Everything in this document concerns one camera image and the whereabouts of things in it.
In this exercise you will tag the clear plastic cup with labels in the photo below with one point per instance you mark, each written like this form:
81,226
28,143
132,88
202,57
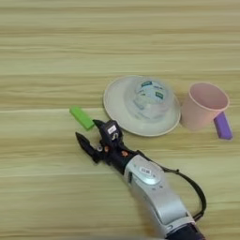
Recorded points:
150,100

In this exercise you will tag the green rectangular block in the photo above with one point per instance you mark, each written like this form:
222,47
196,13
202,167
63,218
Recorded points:
82,118

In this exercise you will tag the small black box white label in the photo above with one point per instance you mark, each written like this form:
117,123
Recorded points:
112,132

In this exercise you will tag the pink plastic cup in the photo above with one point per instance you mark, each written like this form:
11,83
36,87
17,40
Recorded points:
200,112

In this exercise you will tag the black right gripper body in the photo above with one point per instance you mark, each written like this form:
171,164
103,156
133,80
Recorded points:
120,159

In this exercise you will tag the purple rectangular block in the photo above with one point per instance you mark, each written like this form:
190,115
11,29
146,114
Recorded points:
223,128

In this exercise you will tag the white round plate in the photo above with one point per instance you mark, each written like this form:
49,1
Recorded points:
115,103

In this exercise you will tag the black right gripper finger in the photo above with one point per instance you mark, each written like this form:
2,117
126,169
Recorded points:
99,125
87,146

